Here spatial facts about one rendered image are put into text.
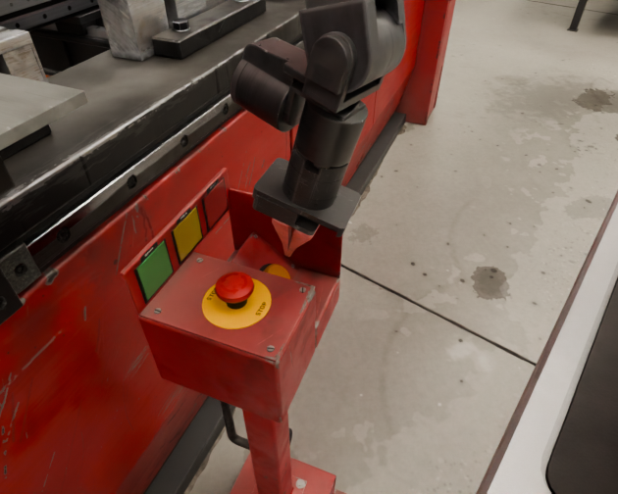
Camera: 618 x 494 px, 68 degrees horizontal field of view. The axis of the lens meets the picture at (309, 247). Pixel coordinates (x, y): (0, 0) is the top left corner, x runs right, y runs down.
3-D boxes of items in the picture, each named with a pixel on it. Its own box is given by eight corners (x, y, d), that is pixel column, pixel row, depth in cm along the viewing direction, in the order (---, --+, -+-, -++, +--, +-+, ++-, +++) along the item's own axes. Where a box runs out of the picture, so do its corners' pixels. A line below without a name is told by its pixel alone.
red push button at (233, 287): (245, 324, 47) (242, 301, 44) (211, 314, 48) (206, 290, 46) (262, 297, 50) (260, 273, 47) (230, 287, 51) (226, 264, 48)
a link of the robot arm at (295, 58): (355, 47, 33) (404, 28, 39) (232, -21, 35) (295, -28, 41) (309, 178, 41) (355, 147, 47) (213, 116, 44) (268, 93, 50)
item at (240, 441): (255, 458, 83) (246, 405, 71) (226, 445, 85) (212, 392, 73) (261, 445, 85) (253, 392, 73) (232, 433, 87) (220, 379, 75)
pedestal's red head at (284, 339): (282, 425, 51) (273, 321, 39) (159, 378, 55) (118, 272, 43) (339, 299, 65) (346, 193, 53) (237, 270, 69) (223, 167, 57)
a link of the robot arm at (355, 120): (351, 121, 38) (383, 99, 41) (285, 80, 39) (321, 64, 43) (329, 184, 43) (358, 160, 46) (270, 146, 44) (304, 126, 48)
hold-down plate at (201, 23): (181, 60, 74) (178, 41, 72) (154, 55, 76) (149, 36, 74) (267, 12, 95) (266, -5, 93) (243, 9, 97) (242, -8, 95)
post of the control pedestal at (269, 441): (283, 515, 93) (266, 359, 57) (259, 504, 95) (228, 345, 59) (293, 488, 97) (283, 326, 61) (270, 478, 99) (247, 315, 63)
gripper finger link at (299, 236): (265, 220, 58) (280, 161, 51) (316, 243, 58) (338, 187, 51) (240, 253, 53) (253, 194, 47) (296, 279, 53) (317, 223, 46)
